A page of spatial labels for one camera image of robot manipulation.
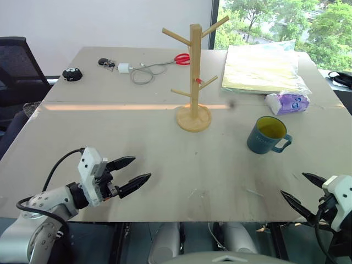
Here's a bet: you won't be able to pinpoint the black round case with eyes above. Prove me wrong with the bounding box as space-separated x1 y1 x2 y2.
62 67 84 82

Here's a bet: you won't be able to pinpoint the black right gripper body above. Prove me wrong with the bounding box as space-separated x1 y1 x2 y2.
313 193 339 226

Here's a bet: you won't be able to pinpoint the grey robot torso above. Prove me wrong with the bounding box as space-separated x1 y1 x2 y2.
164 250 294 264

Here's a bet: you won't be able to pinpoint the grey charger cable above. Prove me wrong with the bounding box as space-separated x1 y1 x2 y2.
129 61 169 85

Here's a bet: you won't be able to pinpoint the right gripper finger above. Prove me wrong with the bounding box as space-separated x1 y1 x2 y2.
301 172 328 191
280 189 317 227

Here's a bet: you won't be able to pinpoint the silver right robot leg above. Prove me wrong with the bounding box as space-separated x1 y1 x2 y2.
221 222 259 257

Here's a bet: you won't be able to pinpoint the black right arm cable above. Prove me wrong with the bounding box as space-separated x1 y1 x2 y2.
314 207 332 264

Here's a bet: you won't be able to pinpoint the purple tissue pack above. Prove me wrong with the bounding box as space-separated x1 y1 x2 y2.
264 92 311 116

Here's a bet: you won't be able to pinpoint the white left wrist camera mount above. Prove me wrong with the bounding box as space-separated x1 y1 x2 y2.
77 147 111 207

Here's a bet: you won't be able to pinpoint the black window frame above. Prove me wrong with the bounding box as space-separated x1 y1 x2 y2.
207 0 220 51

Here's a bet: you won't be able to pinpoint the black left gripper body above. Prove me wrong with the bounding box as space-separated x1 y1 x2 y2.
94 164 122 202

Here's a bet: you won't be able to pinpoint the dark blue chair seat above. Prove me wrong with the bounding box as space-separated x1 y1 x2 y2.
0 101 42 161

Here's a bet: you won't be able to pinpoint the silver left robot leg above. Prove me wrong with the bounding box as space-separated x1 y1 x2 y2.
147 222 182 264

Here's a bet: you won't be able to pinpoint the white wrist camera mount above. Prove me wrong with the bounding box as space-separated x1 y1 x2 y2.
321 174 352 232
77 147 111 207

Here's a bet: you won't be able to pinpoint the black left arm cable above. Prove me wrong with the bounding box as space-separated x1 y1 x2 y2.
15 147 86 243

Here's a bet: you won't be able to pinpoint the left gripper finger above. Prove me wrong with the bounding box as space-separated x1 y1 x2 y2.
115 172 152 200
107 156 136 173

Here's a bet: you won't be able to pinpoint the silver robot leg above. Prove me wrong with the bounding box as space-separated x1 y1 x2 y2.
221 222 259 257
147 222 182 264

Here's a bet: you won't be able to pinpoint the black mesh office chair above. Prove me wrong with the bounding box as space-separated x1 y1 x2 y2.
0 36 61 130

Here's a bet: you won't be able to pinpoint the black bag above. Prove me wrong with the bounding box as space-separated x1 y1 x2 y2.
327 70 352 90

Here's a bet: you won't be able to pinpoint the dark grey side desk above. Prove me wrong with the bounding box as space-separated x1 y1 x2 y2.
318 68 352 116

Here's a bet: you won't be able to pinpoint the red handled scissors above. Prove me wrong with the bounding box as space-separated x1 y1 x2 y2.
162 53 191 67

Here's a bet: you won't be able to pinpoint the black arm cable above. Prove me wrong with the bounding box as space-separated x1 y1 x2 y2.
314 207 332 264
15 147 86 243

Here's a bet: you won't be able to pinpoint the black table leg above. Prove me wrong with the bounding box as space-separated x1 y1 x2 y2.
267 222 290 264
109 222 130 264

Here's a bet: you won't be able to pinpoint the black key bundle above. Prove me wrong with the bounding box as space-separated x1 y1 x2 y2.
97 57 116 68

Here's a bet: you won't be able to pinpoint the plastic bag of yellow sheets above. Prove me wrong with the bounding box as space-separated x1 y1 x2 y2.
221 39 313 96

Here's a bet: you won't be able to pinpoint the blue mug yellow inside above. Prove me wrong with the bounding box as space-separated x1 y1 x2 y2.
246 115 293 156

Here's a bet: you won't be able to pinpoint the wooden mug tree stand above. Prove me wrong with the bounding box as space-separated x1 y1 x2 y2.
161 15 230 133

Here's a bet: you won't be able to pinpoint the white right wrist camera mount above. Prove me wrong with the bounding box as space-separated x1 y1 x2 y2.
321 174 352 232

